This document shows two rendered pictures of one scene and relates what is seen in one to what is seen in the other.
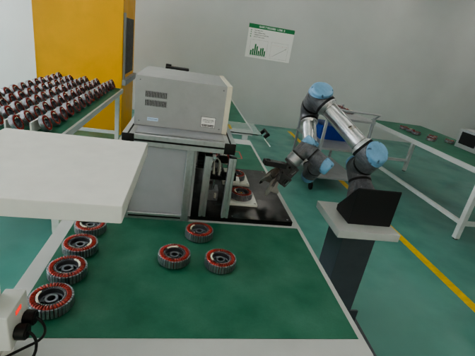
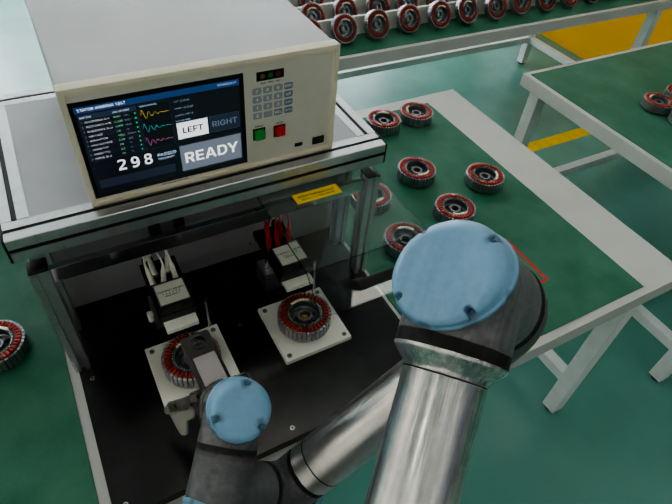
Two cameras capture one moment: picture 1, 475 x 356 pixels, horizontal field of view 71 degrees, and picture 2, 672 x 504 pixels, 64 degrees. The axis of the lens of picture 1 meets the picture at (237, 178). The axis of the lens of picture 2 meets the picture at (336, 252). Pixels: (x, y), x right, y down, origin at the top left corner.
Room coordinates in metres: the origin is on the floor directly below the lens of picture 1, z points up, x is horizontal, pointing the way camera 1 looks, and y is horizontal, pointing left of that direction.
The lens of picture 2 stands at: (1.55, -0.65, 1.71)
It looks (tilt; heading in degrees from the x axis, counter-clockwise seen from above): 45 degrees down; 68
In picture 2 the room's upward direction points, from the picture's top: 6 degrees clockwise
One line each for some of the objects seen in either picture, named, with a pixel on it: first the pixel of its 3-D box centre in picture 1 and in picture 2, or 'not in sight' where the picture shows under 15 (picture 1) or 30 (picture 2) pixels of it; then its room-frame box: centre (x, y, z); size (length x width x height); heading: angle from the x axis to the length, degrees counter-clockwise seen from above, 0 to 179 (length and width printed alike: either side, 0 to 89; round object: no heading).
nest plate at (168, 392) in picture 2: (239, 198); (193, 366); (1.52, -0.03, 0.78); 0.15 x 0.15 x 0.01; 11
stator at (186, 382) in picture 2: (240, 193); (192, 359); (1.52, -0.03, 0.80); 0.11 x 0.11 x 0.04
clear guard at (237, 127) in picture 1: (238, 132); (339, 224); (1.82, 0.04, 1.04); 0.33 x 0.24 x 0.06; 101
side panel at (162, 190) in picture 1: (156, 184); not in sight; (1.24, 0.32, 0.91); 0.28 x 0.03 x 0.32; 101
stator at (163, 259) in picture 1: (174, 256); not in sight; (0.97, 0.18, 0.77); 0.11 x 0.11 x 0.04
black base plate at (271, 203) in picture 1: (234, 191); (248, 343); (1.63, 0.01, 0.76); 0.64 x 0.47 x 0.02; 11
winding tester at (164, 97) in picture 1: (184, 97); (181, 70); (1.59, 0.31, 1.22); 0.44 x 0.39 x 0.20; 11
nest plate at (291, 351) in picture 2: (234, 179); (303, 323); (1.76, 0.02, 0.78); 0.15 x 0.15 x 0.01; 11
